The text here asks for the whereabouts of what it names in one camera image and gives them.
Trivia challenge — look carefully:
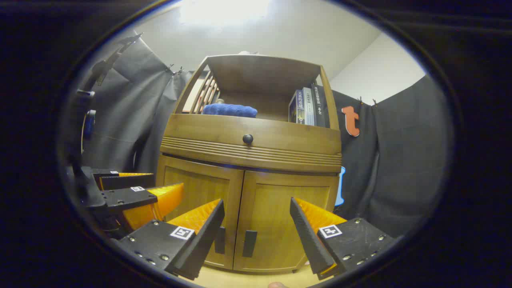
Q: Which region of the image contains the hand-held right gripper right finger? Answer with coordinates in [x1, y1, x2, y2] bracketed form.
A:
[290, 197, 394, 280]

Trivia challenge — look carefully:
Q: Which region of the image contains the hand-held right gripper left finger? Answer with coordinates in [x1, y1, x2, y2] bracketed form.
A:
[118, 199, 225, 280]

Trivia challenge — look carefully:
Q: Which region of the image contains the black door handle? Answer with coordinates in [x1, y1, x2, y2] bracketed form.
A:
[242, 230, 258, 258]
[215, 227, 226, 254]

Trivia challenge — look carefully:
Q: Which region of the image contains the wooden shoe cabinet door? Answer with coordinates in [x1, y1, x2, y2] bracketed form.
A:
[233, 170, 340, 274]
[156, 155, 244, 270]

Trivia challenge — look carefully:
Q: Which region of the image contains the wooden double-door shoe cabinet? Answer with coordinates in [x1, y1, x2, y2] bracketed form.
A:
[155, 53, 344, 274]

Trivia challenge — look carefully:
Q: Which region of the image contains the wooden cabinet drawer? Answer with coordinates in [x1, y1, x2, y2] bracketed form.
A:
[160, 114, 343, 173]

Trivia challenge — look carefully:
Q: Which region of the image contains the blue folded towel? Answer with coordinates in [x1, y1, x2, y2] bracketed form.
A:
[202, 103, 258, 118]

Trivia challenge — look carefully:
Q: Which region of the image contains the blue cover book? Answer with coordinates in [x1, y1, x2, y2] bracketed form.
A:
[288, 90, 305, 124]

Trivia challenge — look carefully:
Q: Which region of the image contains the white spine book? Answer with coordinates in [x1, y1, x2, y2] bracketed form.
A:
[302, 87, 316, 126]

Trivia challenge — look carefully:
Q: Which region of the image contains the black spine book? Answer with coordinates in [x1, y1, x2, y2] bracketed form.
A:
[311, 83, 332, 128]

